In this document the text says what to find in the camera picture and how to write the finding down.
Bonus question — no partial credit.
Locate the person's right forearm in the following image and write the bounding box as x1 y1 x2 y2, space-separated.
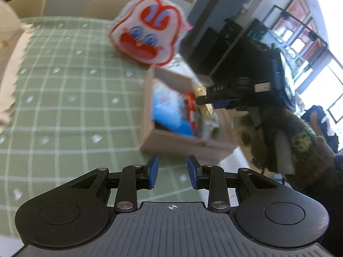
233 107 338 190

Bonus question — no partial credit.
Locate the rabbit face bag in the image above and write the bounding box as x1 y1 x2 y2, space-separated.
108 0 193 67

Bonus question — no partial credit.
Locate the clear pastry packet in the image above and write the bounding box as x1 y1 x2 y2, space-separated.
199 108 223 140

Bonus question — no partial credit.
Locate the black cabinet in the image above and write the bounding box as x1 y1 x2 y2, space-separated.
185 19 242 78

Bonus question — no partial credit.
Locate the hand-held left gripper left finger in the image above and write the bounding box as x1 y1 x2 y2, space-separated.
71 155 159 212

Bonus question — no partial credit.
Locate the beige chair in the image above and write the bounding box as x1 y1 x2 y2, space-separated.
82 0 140 20
7 0 49 18

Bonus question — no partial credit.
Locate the pink cardboard box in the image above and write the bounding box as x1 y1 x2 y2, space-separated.
139 66 238 164

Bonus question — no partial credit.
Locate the red orange snack packet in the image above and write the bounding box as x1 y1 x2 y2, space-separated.
180 92 199 119

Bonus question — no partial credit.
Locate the white lace food cover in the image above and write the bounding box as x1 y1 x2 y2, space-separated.
0 0 34 131

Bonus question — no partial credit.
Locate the green checkered tablecloth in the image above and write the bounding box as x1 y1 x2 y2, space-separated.
0 16 242 236

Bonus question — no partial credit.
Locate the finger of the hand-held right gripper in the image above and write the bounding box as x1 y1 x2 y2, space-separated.
196 95 249 111

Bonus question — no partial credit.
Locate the blue snack packet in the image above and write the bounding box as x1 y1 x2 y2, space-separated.
152 86 194 136

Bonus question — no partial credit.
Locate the blue garment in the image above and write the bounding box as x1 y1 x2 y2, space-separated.
301 105 339 150

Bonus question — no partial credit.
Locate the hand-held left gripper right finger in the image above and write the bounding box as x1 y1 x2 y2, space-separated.
187 155 277 212

